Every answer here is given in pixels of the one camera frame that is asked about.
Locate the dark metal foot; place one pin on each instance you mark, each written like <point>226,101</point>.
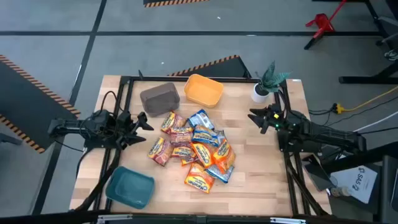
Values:
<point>9,138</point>

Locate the black desk leg frame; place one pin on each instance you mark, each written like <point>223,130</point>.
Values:
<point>372,9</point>

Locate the white printed paper sheet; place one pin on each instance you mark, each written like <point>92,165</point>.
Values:
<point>357,183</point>

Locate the teal plastic bin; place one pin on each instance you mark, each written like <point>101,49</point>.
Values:
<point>130,188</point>

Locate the black hazard-striped floor mat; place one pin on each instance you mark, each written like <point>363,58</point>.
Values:
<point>224,70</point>
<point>25,102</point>
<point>155,1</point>

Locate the small clear bottle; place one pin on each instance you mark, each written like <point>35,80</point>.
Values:
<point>340,191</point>

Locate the yellow plastic bin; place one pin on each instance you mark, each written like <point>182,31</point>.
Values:
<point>203,91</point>

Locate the blue Maruchan soy sauce pack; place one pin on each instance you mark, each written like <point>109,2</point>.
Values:
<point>200,119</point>
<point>205,136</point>
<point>221,175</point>

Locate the red Maruchan roast beef pack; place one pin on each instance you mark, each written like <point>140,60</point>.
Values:
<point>159,151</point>
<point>171,122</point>
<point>183,152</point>
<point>181,136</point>

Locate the person's shoe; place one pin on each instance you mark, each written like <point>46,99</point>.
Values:
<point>391,55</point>

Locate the black stand beam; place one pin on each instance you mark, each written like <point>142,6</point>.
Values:
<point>367,157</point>

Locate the black tablet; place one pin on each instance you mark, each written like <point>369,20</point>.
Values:
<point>317,175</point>

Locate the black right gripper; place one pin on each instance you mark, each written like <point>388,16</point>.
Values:
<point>278,118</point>

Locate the black desk foot bar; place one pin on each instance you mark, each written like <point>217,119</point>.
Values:
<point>357,80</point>

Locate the grey office chair base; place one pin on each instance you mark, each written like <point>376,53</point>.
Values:
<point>388,23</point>

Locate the black aluminium table frame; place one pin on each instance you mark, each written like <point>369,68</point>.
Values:
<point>149,79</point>

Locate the grey plastic bin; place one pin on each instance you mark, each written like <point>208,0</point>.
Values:
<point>160,99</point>

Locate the red metal stand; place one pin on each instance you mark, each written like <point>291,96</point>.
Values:
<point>323,22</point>

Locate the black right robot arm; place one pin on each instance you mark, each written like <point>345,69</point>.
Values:
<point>326,133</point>

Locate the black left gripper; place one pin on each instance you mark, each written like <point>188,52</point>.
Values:
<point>126,127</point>

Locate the silver metal bracket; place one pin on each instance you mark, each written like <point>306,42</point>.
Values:
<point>113,217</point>
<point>287,220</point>

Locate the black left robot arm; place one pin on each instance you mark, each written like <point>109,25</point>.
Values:
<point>71,126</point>

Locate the snake plant in white pot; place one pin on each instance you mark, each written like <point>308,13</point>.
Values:
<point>259,93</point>

